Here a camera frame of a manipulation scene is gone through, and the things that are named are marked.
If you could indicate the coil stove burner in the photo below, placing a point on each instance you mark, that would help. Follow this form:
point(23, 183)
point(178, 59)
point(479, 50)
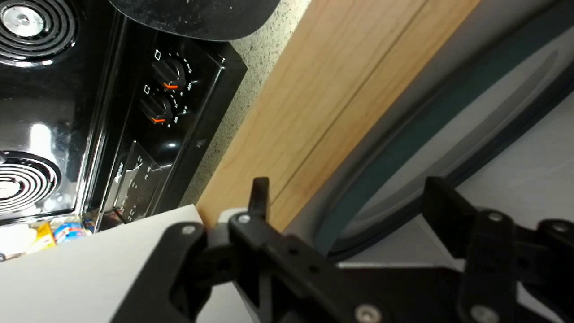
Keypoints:
point(20, 181)
point(29, 23)

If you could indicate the black stove knob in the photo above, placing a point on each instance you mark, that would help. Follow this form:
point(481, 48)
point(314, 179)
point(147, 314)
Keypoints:
point(171, 72)
point(156, 107)

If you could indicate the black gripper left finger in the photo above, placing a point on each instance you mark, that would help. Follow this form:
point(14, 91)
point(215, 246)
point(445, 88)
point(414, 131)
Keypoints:
point(262, 280)

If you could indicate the black electric stove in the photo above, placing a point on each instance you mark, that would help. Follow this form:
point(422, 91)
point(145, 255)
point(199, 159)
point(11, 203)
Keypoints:
point(77, 118)

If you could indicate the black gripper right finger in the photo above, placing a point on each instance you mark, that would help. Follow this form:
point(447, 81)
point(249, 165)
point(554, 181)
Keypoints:
point(495, 262)

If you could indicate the black air fryer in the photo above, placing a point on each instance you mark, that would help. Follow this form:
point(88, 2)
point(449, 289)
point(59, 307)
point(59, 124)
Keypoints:
point(190, 18)

